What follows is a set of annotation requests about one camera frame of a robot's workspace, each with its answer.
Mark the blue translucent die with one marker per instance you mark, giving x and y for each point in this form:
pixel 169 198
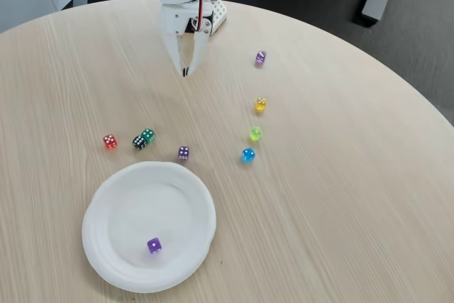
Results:
pixel 248 155

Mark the pale purple translucent die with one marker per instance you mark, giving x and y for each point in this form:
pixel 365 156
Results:
pixel 260 57

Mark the lime green translucent die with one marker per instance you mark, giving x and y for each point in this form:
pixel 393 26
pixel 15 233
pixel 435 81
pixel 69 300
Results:
pixel 255 133

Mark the black die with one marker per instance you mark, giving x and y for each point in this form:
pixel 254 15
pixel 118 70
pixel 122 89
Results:
pixel 139 142

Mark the red die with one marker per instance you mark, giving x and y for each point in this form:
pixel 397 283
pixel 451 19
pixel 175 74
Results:
pixel 110 142

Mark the yellow translucent die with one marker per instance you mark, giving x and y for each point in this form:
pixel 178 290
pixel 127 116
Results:
pixel 260 105

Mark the white paper plate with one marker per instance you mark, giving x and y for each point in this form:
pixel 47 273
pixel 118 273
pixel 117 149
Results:
pixel 149 210

